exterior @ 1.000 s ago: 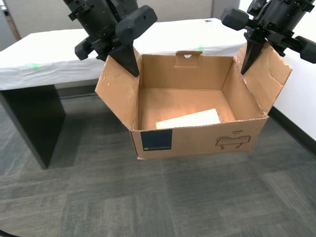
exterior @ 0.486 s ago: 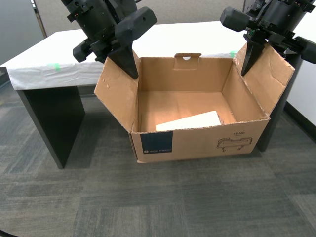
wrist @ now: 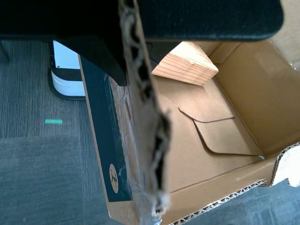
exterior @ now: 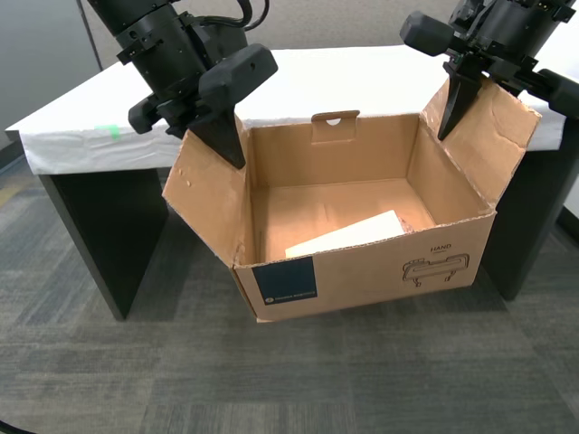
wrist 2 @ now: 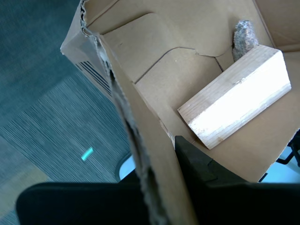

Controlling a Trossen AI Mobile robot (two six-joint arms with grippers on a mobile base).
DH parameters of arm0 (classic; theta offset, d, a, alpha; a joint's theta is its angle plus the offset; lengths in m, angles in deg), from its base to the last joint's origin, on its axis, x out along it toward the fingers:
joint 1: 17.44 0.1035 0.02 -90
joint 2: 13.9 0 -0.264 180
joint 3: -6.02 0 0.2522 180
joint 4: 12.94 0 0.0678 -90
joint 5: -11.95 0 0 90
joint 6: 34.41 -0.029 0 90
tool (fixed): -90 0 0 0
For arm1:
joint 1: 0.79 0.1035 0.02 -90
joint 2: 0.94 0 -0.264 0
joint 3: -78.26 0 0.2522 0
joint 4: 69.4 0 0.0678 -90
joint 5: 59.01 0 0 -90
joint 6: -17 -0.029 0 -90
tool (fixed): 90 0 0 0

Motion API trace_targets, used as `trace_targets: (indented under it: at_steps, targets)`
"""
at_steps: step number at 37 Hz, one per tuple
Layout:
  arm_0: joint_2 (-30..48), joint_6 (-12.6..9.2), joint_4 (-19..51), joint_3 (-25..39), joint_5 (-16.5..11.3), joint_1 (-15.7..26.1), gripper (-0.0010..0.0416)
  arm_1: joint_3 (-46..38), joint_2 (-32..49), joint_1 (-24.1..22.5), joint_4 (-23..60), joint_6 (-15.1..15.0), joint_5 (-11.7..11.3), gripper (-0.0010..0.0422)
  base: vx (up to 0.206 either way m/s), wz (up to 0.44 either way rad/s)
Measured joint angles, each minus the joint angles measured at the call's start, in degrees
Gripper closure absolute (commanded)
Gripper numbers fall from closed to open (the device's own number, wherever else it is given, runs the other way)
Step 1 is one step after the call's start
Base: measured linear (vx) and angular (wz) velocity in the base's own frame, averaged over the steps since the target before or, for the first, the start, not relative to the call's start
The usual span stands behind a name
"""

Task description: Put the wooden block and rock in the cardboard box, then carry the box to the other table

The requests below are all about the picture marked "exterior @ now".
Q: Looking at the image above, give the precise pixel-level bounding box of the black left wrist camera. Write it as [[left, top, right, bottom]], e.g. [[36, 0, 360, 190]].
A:
[[180, 15, 250, 69]]

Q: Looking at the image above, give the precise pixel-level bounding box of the black table leg panel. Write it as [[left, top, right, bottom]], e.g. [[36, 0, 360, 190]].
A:
[[486, 115, 579, 302], [39, 167, 169, 321]]

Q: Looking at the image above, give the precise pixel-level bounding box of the black looped cable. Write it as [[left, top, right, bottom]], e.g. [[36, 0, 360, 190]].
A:
[[194, 0, 271, 33]]

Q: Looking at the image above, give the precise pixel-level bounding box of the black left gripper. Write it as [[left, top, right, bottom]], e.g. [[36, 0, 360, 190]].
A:
[[128, 43, 280, 171]]

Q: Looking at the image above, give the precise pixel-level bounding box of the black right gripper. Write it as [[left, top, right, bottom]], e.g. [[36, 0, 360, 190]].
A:
[[400, 12, 579, 141]]

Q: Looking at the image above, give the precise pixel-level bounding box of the light wooden block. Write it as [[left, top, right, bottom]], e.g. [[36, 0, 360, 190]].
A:
[[284, 210, 405, 259]]

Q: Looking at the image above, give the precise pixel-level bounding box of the brown cardboard box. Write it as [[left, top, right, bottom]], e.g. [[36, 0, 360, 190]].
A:
[[161, 74, 543, 324]]

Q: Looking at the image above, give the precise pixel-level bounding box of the white table cloth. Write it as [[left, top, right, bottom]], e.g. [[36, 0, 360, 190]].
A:
[[5, 43, 566, 175]]

